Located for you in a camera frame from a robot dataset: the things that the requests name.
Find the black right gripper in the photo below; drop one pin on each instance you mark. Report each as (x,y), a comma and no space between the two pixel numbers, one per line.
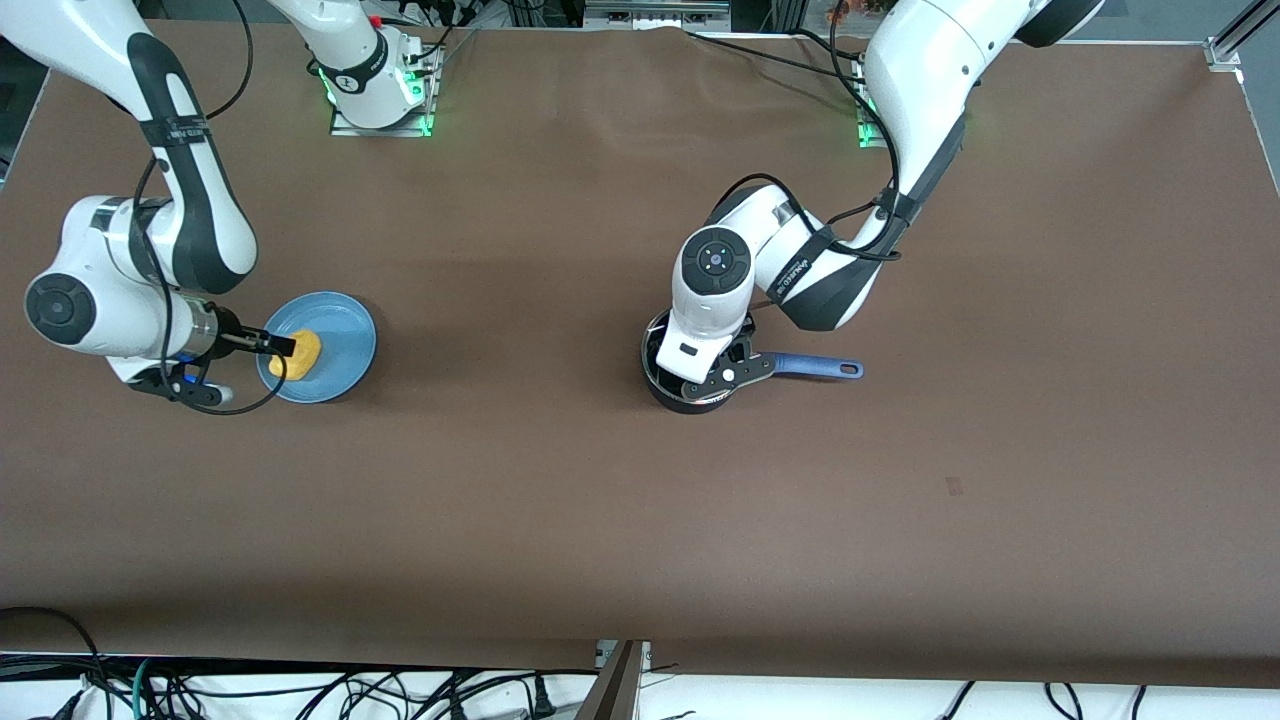
(232,336)

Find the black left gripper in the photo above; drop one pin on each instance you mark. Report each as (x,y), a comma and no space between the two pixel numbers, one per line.
(737,351)

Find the yellow potato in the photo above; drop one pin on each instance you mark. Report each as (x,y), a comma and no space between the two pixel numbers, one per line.
(303,358)

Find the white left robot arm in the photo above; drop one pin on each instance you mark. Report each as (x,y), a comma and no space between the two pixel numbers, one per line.
(930,70)

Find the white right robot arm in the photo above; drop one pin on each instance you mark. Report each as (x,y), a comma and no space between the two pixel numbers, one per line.
(110,300)

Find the blue round plate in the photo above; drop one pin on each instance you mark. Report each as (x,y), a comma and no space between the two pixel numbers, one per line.
(345,340)

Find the brown table cover mat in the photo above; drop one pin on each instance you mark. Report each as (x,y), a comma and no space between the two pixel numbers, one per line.
(550,500)

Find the black power plug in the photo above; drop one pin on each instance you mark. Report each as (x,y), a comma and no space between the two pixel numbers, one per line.
(541,700)

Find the silver aluminium corner profile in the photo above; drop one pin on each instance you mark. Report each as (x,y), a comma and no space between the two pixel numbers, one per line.
(1235,40)

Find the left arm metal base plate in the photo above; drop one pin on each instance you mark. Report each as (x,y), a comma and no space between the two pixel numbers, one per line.
(868,120)

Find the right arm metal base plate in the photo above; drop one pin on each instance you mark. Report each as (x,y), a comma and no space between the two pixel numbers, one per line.
(425,110)

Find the grey metal bracket post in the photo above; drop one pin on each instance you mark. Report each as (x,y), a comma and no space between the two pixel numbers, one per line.
(615,690)

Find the silver aluminium frame rail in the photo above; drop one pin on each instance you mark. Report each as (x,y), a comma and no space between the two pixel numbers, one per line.
(655,12)

